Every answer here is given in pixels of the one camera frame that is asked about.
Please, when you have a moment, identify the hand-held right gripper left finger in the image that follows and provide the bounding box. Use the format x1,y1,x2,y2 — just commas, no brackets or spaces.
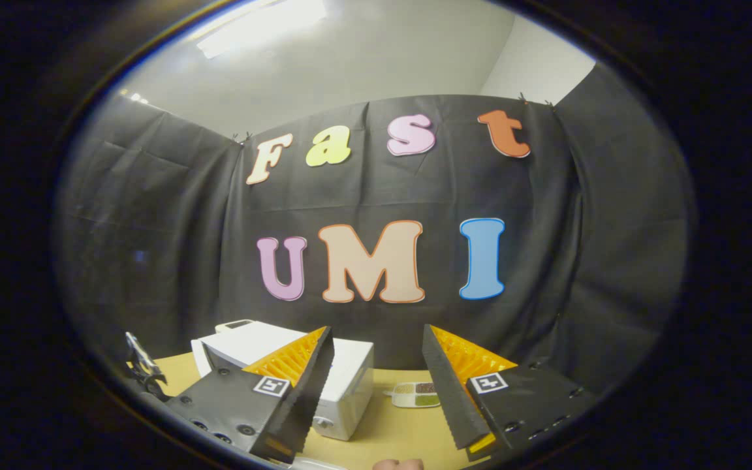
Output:
164,325,337,465

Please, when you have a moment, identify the black backdrop cloth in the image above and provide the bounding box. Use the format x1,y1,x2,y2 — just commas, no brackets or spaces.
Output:
56,62,693,392

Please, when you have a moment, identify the white square plate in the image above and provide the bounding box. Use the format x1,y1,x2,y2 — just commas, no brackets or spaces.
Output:
288,457,349,470

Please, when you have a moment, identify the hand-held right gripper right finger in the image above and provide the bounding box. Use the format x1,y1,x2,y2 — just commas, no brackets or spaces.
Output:
422,323,597,463

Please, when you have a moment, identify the white divided condiment dish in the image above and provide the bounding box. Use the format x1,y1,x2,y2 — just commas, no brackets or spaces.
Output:
392,382,442,409

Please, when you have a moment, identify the white microwave oven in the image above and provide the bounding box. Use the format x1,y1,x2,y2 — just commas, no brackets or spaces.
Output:
191,321,375,441

